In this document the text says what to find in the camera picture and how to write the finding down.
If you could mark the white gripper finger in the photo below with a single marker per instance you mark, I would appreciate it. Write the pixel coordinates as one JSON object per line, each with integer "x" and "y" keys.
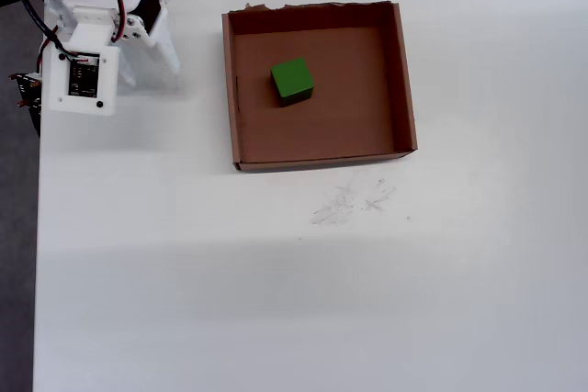
{"x": 126, "y": 68}
{"x": 166, "y": 52}

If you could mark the green wooden cube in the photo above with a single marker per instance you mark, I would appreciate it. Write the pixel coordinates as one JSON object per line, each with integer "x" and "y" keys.
{"x": 291, "y": 77}

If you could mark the brown cardboard box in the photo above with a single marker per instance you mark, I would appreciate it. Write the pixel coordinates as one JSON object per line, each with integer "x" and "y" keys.
{"x": 321, "y": 135}

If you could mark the white camera mount circuit board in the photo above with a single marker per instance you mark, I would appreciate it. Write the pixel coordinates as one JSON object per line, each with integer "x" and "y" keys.
{"x": 80, "y": 103}

